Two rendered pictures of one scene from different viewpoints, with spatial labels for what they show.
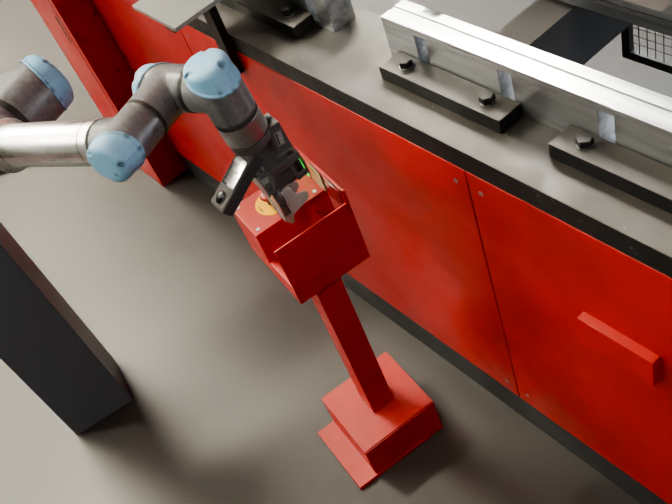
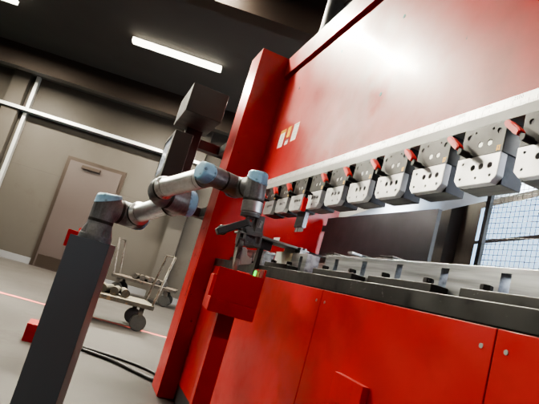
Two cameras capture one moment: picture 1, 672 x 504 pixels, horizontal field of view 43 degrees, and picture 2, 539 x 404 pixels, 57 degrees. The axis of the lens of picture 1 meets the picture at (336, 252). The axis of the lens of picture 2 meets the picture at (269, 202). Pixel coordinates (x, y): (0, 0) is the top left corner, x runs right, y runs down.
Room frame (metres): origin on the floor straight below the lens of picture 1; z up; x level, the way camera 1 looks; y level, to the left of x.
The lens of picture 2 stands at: (-0.57, -0.18, 0.78)
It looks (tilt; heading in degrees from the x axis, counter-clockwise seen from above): 10 degrees up; 6
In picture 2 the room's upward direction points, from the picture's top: 16 degrees clockwise
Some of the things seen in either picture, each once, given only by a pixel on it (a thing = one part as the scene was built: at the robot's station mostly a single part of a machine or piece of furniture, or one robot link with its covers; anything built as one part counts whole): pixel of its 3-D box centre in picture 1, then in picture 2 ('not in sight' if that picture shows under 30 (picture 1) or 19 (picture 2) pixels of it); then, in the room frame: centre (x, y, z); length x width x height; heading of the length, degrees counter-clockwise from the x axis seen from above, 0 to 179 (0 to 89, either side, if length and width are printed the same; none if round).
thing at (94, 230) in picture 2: not in sight; (97, 230); (1.67, 0.80, 0.82); 0.15 x 0.15 x 0.10
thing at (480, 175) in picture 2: not in sight; (491, 159); (0.70, -0.57, 1.26); 0.15 x 0.09 x 0.17; 24
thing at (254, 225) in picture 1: (294, 221); (233, 288); (1.19, 0.05, 0.75); 0.20 x 0.16 x 0.18; 16
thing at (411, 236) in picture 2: not in sight; (364, 252); (2.19, -0.48, 1.12); 1.13 x 0.02 x 0.44; 24
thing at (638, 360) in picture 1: (618, 348); (348, 393); (0.77, -0.37, 0.58); 0.15 x 0.02 x 0.07; 24
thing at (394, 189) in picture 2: not in sight; (401, 178); (1.06, -0.41, 1.26); 0.15 x 0.09 x 0.17; 24
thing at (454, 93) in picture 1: (446, 90); (336, 276); (1.20, -0.29, 0.89); 0.30 x 0.05 x 0.03; 24
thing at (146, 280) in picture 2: not in sight; (146, 272); (8.08, 2.48, 0.46); 1.22 x 0.68 x 0.92; 102
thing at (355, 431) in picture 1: (373, 418); not in sight; (1.19, 0.08, 0.06); 0.25 x 0.20 x 0.12; 106
